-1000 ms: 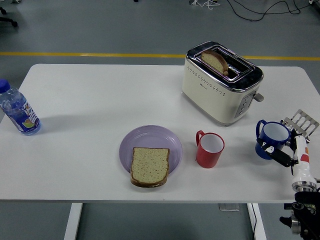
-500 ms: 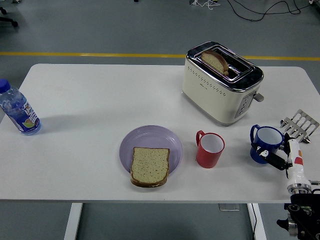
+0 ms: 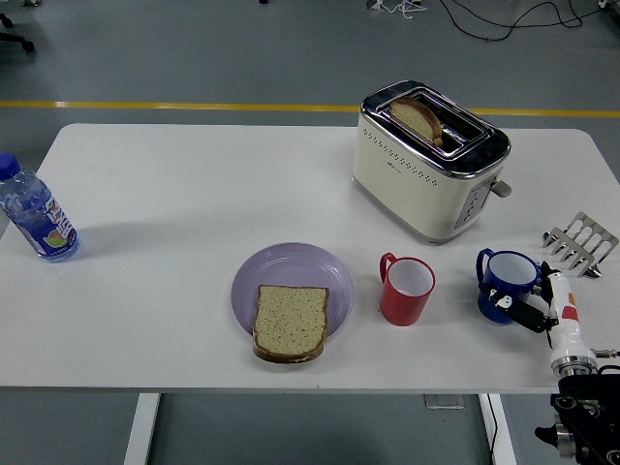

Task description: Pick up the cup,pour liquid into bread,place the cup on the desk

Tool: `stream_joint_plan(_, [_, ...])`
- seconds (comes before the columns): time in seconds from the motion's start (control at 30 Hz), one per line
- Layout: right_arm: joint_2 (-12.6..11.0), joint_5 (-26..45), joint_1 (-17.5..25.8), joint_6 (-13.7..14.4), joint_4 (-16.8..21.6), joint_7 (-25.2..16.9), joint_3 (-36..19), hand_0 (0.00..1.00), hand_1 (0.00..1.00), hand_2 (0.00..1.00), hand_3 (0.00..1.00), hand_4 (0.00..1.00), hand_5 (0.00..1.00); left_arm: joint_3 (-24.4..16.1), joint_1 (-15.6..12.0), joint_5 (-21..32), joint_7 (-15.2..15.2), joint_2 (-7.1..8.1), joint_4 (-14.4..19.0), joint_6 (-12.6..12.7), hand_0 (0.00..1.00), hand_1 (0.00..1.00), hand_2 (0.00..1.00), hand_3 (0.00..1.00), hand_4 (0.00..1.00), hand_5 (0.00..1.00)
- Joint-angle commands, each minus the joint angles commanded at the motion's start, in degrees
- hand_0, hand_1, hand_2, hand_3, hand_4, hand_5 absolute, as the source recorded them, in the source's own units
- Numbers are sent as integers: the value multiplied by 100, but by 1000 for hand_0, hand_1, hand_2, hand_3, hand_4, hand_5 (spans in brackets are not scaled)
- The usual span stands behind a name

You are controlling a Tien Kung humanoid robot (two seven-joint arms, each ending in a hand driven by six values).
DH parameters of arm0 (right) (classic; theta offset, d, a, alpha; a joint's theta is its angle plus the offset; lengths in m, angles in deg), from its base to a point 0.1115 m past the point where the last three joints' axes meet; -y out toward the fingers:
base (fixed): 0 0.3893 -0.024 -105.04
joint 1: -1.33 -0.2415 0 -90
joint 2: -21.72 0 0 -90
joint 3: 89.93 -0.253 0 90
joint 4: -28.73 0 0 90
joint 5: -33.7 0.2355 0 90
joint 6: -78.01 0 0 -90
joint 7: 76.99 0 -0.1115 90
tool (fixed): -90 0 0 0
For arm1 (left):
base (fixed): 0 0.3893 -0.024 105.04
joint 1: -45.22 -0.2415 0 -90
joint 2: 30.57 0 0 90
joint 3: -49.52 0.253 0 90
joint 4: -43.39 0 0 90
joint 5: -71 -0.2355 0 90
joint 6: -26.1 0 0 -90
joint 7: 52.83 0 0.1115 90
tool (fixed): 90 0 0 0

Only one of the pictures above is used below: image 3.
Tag purple plate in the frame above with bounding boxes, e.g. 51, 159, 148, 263
231, 241, 355, 340

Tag cream chrome toaster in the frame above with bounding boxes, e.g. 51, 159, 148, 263
352, 79, 513, 247

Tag blue enamel cup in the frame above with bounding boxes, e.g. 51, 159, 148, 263
476, 248, 543, 326

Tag thin black table cable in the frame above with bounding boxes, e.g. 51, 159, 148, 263
483, 394, 500, 465

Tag black floor cable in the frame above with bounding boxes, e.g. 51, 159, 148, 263
438, 0, 620, 43

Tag white table leg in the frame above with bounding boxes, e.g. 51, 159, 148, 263
479, 392, 517, 465
124, 392, 162, 465

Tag grey under-table bracket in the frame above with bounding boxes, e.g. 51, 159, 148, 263
423, 394, 466, 411

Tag blue capped drink bottle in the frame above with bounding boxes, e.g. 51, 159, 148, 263
0, 152, 81, 263

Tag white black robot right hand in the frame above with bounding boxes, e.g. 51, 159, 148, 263
486, 261, 590, 362

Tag silver metal toast rack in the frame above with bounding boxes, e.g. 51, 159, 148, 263
542, 211, 620, 278

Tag red enamel cup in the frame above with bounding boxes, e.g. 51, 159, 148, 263
378, 251, 436, 326

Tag yellow floor tape line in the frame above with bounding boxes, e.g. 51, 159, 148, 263
0, 100, 620, 119

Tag flat square bread slice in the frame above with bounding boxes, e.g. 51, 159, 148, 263
251, 284, 330, 363

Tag white floor cables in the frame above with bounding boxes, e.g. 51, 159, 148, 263
365, 0, 430, 20

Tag black office chair base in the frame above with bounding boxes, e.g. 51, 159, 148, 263
0, 13, 36, 53

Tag rounded upright bread slice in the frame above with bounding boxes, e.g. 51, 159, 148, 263
389, 96, 445, 147

